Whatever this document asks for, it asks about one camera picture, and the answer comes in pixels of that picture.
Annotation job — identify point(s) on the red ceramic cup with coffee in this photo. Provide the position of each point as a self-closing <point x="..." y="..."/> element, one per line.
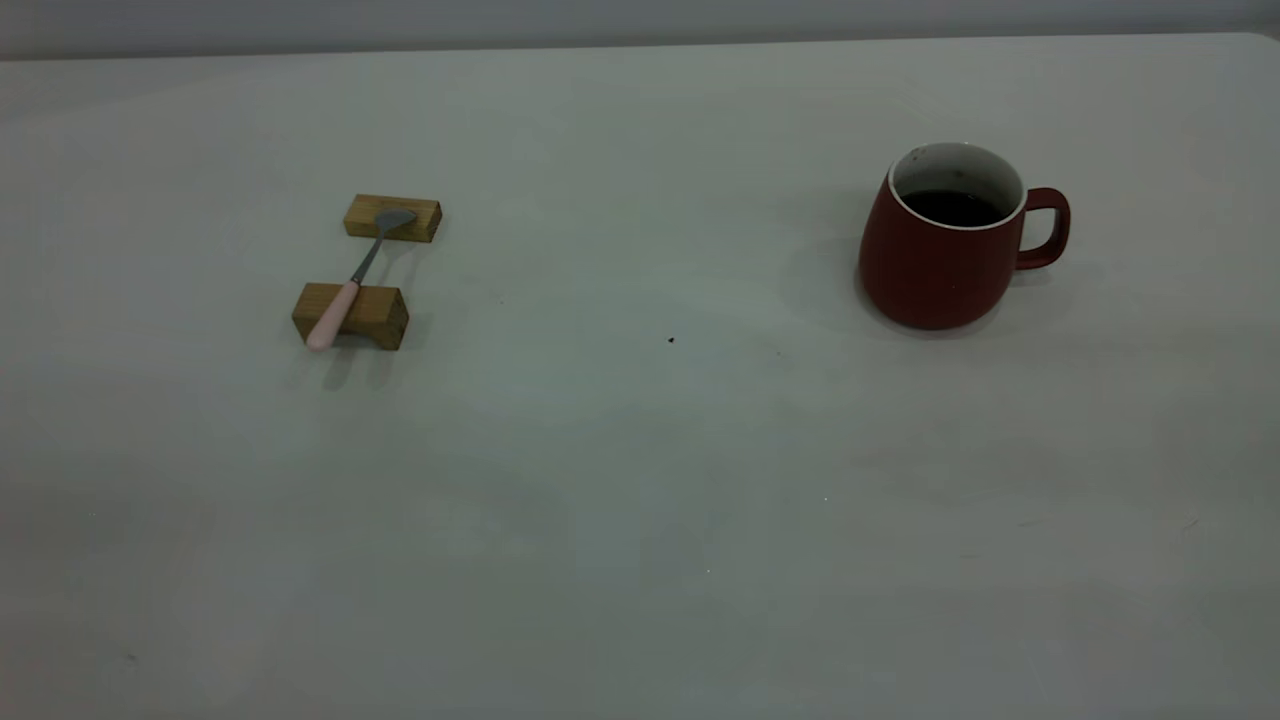
<point x="930" y="280"/>

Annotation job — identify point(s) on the arched wooden block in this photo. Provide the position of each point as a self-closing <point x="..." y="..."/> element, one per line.
<point x="380" y="318"/>

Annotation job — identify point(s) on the flat rectangular wooden block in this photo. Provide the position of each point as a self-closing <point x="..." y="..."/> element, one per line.
<point x="420" y="222"/>

